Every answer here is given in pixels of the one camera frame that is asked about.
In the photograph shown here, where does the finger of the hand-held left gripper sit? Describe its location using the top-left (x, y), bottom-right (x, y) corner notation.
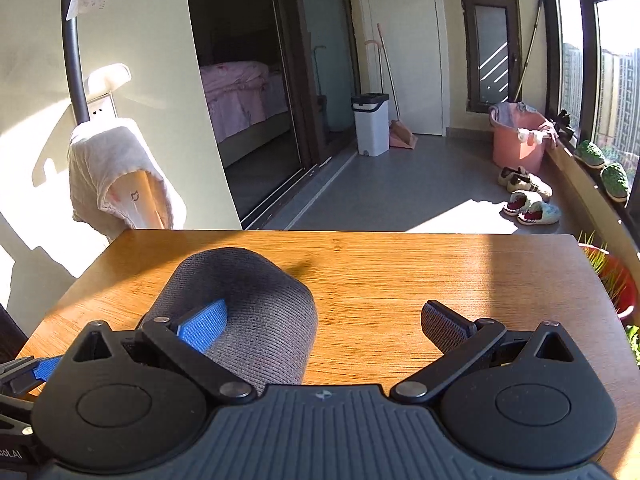
top-left (0, 355), bottom-right (68, 398)

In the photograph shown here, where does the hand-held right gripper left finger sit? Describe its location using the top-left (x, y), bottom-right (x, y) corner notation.
top-left (57, 299), bottom-right (255, 405)

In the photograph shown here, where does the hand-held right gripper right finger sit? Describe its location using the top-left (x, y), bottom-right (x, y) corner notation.
top-left (390, 300), bottom-right (590, 405)

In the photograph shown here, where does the dark grey knit garment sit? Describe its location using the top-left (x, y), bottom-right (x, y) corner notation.
top-left (137, 247), bottom-right (319, 397)

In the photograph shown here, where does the white and red slipper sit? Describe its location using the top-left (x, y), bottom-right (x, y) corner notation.
top-left (502, 191), bottom-right (544, 217)

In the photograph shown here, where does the beige slipper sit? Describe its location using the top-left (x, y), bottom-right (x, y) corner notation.
top-left (507, 172), bottom-right (553, 199)
top-left (497, 166), bottom-right (532, 187)

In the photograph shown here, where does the red basin with grass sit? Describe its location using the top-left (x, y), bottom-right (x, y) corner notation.
top-left (577, 230), bottom-right (639, 322)

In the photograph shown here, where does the white cloth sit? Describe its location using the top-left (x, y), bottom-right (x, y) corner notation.
top-left (67, 117), bottom-right (187, 242)

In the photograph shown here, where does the pink bucket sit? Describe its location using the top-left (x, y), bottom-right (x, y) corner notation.
top-left (489, 102), bottom-right (552, 175)

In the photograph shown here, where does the pink dustpan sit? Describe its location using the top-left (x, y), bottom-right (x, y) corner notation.
top-left (389, 119), bottom-right (419, 150)

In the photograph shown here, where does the white rag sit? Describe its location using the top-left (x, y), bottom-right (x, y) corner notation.
top-left (517, 127), bottom-right (557, 148)

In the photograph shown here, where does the white trash bin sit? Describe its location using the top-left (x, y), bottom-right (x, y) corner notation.
top-left (351, 92), bottom-right (391, 157)

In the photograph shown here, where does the green knit shoe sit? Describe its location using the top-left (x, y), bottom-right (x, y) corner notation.
top-left (574, 140), bottom-right (607, 169)
top-left (600, 162), bottom-right (631, 204)

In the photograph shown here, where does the pink-grey rag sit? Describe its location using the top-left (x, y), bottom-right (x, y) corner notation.
top-left (492, 101), bottom-right (532, 126)

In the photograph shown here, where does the small dark plant pot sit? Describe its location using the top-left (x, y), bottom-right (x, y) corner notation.
top-left (552, 109), bottom-right (577, 147)

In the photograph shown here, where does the bed with pink blanket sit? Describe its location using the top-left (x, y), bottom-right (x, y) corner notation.
top-left (199, 60), bottom-right (292, 169)

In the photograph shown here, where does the dark framed glass door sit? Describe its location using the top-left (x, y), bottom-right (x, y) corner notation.
top-left (461, 0), bottom-right (524, 116)

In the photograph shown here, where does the white door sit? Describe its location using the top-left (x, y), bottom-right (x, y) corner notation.
top-left (362, 0), bottom-right (447, 137)

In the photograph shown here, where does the upright vacuum cleaner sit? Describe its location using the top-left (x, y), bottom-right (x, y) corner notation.
top-left (60, 0), bottom-right (168, 233)

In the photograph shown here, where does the sliding glass door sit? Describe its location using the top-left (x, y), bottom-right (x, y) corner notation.
top-left (267, 0), bottom-right (362, 171)

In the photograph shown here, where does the mop pole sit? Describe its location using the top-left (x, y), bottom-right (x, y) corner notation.
top-left (510, 0), bottom-right (546, 104)

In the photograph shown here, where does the dark framed window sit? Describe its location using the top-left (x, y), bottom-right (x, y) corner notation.
top-left (547, 0), bottom-right (640, 253)

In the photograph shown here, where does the wall socket with cover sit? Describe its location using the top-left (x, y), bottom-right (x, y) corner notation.
top-left (86, 63), bottom-right (132, 120)

